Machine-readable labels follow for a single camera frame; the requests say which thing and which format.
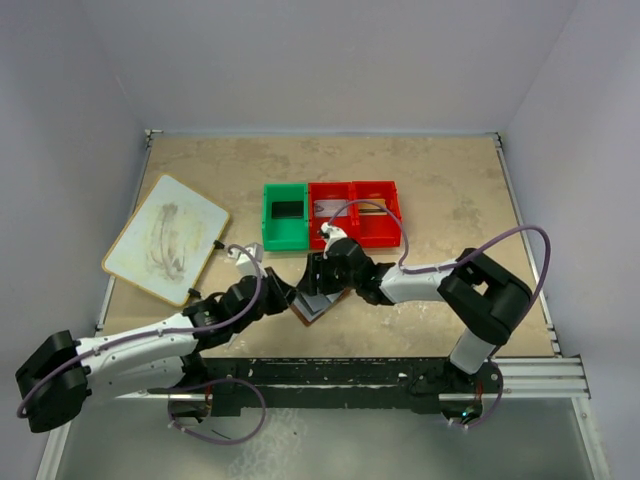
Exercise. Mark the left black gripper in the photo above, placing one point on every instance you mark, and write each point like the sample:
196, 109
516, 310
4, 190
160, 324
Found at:
272, 290

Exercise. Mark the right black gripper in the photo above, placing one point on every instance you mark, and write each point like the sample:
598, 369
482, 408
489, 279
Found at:
320, 272

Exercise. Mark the brown leather card holder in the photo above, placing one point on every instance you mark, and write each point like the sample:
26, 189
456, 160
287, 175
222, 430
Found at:
308, 309

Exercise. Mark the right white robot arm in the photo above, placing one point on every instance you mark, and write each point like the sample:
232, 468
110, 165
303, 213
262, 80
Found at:
488, 299

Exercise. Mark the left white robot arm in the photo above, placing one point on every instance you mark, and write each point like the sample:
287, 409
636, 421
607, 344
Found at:
64, 372

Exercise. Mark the black card in bin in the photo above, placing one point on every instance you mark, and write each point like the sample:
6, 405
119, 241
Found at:
287, 210

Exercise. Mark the silver card in bin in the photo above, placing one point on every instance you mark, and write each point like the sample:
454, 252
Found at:
327, 208

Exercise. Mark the gold card in bin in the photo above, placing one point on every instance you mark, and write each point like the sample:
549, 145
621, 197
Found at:
371, 207

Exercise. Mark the clear plastic packet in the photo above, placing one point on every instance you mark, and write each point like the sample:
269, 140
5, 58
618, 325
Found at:
231, 340

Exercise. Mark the green plastic bin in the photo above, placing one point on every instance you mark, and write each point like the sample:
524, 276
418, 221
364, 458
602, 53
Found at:
285, 234

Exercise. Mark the red right plastic bin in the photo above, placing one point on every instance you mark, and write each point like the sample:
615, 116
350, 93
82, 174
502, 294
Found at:
379, 231

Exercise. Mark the white board yellow rim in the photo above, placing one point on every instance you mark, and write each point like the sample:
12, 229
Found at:
168, 240

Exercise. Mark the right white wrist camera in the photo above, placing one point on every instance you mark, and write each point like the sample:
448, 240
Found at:
331, 234

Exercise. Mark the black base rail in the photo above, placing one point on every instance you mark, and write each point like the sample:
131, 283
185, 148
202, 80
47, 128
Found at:
192, 398

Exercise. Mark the aluminium frame rail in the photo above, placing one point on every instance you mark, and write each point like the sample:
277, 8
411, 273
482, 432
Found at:
545, 380

